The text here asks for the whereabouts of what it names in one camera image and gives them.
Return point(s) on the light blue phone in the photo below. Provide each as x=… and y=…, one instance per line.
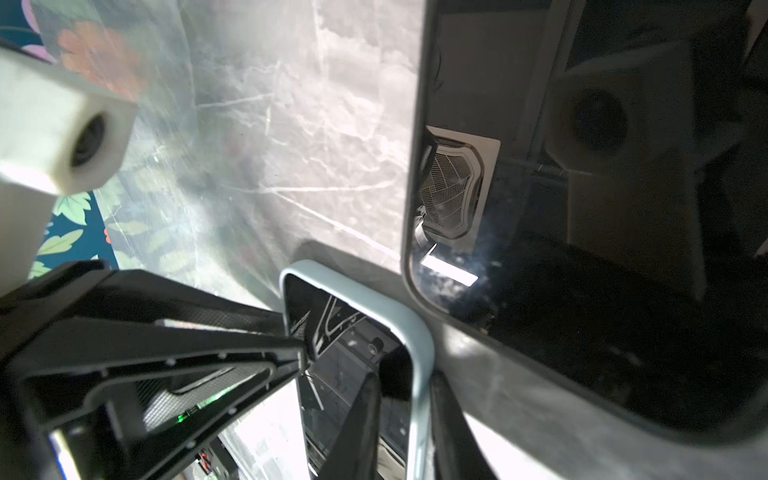
x=405, y=324

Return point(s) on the black smartphone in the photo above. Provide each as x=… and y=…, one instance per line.
x=600, y=210

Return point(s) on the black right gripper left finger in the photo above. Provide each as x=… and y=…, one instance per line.
x=354, y=454

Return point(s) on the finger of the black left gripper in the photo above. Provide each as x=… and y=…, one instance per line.
x=123, y=374

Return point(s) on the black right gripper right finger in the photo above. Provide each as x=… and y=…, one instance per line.
x=457, y=454

